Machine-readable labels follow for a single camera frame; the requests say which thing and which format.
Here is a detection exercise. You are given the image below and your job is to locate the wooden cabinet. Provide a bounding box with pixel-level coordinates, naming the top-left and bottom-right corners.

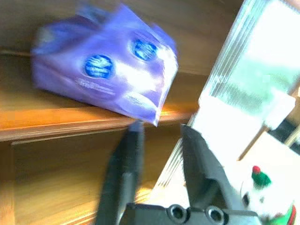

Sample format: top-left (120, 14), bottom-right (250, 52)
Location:
top-left (0, 0), bottom-right (244, 225)

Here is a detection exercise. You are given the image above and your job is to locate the ribbed glass sliding door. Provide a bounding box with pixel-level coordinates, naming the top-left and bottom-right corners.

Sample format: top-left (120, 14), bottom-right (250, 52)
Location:
top-left (154, 0), bottom-right (300, 204)

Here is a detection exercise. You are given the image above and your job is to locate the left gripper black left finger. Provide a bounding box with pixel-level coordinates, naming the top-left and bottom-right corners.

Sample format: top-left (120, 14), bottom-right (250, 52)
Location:
top-left (96, 119), bottom-right (145, 225)

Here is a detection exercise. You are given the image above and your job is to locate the white plush toy green hat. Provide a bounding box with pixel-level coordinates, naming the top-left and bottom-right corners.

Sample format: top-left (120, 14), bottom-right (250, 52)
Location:
top-left (241, 165), bottom-right (300, 225)

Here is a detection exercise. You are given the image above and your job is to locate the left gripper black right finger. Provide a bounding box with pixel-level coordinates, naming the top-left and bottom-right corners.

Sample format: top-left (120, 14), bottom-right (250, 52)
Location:
top-left (181, 124), bottom-right (246, 211)

